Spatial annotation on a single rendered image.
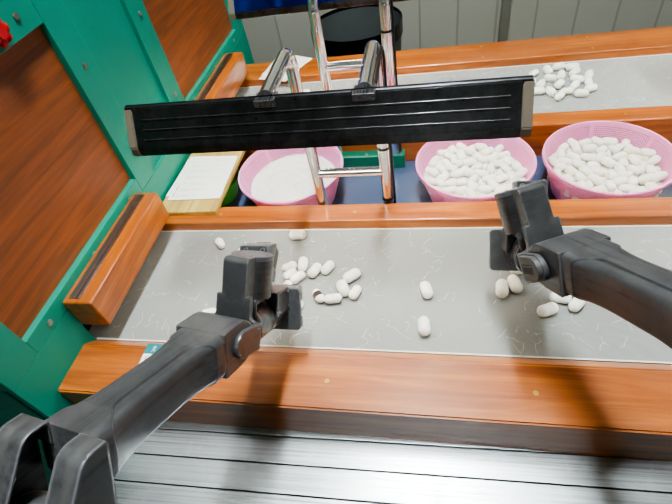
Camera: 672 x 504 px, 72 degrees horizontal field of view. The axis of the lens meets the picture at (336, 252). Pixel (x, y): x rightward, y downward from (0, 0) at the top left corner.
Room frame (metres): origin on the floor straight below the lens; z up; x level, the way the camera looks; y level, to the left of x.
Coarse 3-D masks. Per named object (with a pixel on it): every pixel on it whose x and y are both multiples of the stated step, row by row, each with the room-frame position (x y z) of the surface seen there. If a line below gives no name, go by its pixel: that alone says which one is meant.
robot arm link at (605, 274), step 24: (552, 240) 0.35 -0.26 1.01; (576, 240) 0.34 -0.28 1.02; (600, 240) 0.33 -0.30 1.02; (552, 264) 0.32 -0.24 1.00; (576, 264) 0.30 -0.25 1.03; (600, 264) 0.28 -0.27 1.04; (624, 264) 0.27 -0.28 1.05; (648, 264) 0.26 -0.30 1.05; (552, 288) 0.31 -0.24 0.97; (576, 288) 0.29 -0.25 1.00; (600, 288) 0.26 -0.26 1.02; (624, 288) 0.24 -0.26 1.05; (648, 288) 0.22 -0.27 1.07; (624, 312) 0.23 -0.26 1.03; (648, 312) 0.21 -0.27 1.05
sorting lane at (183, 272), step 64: (192, 256) 0.75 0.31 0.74; (320, 256) 0.67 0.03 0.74; (384, 256) 0.63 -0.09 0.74; (448, 256) 0.59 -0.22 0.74; (640, 256) 0.49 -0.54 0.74; (128, 320) 0.61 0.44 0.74; (320, 320) 0.51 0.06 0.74; (384, 320) 0.48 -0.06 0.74; (448, 320) 0.45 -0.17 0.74; (512, 320) 0.42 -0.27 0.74; (576, 320) 0.39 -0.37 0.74
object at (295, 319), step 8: (296, 288) 0.46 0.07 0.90; (296, 296) 0.45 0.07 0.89; (296, 304) 0.45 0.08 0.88; (288, 312) 0.44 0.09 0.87; (296, 312) 0.44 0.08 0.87; (280, 320) 0.42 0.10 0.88; (288, 320) 0.43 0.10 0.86; (296, 320) 0.43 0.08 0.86; (272, 328) 0.40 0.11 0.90; (280, 328) 0.43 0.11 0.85; (288, 328) 0.43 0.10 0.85; (296, 328) 0.42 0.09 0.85
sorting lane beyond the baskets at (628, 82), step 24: (432, 72) 1.33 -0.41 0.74; (456, 72) 1.30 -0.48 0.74; (480, 72) 1.26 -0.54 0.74; (504, 72) 1.23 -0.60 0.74; (528, 72) 1.20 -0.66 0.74; (600, 72) 1.12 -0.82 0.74; (624, 72) 1.09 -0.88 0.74; (648, 72) 1.07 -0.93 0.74; (240, 96) 1.45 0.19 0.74; (600, 96) 1.01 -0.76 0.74; (624, 96) 0.99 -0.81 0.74; (648, 96) 0.96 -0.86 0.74
